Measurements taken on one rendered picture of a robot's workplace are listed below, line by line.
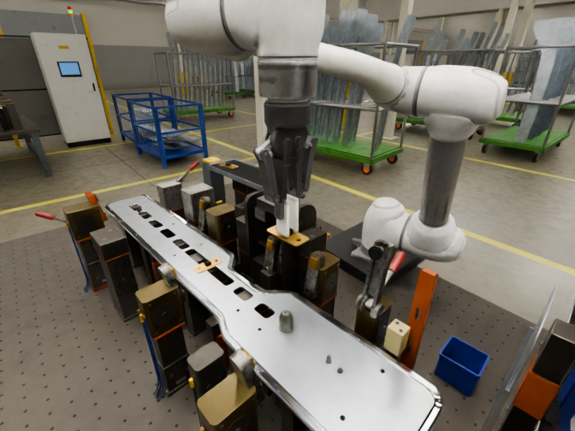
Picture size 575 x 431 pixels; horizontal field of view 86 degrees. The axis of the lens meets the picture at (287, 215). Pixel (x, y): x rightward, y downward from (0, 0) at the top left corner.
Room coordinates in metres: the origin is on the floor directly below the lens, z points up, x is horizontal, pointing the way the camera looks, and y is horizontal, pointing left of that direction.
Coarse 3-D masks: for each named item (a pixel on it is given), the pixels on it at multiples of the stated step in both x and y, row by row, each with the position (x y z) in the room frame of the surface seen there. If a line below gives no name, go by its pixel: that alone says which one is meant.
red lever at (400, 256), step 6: (402, 252) 0.62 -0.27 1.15; (396, 258) 0.60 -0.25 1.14; (402, 258) 0.60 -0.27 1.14; (390, 264) 0.59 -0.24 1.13; (396, 264) 0.59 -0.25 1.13; (390, 270) 0.58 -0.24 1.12; (396, 270) 0.58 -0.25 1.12; (390, 276) 0.57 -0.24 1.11; (384, 288) 0.56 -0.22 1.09; (372, 300) 0.53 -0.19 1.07; (366, 306) 0.53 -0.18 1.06
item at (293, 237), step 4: (268, 228) 0.53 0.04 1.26; (272, 228) 0.53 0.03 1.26; (268, 232) 0.53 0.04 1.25; (272, 232) 0.52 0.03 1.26; (276, 232) 0.52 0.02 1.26; (292, 232) 0.51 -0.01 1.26; (276, 236) 0.51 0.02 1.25; (280, 236) 0.50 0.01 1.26; (284, 236) 0.50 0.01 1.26; (292, 236) 0.50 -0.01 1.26; (296, 236) 0.50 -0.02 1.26; (300, 236) 0.50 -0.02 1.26; (304, 236) 0.50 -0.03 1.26; (284, 240) 0.49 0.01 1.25; (288, 240) 0.49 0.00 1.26; (292, 240) 0.49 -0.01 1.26; (296, 240) 0.49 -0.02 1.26; (304, 240) 0.49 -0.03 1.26; (308, 240) 0.49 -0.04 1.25; (292, 244) 0.48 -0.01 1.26; (296, 244) 0.48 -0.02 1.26; (300, 244) 0.48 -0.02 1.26
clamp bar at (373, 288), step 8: (376, 240) 0.56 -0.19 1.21; (376, 248) 0.52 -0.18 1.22; (384, 248) 0.54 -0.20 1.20; (392, 248) 0.54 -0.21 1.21; (376, 256) 0.52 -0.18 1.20; (384, 256) 0.53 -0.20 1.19; (376, 264) 0.55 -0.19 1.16; (384, 264) 0.53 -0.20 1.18; (368, 272) 0.54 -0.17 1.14; (376, 272) 0.54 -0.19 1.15; (384, 272) 0.53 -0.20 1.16; (368, 280) 0.54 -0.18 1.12; (376, 280) 0.54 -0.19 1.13; (384, 280) 0.53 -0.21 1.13; (368, 288) 0.54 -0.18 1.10; (376, 288) 0.52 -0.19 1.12; (368, 296) 0.55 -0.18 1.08; (376, 296) 0.52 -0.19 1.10; (360, 304) 0.54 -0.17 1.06; (376, 304) 0.52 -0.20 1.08
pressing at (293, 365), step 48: (144, 240) 0.92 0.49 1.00; (192, 240) 0.91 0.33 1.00; (192, 288) 0.67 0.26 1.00; (240, 336) 0.50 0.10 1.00; (288, 336) 0.50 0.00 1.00; (336, 336) 0.50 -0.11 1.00; (288, 384) 0.38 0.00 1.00; (336, 384) 0.38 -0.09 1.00; (384, 384) 0.38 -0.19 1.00; (432, 384) 0.38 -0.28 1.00
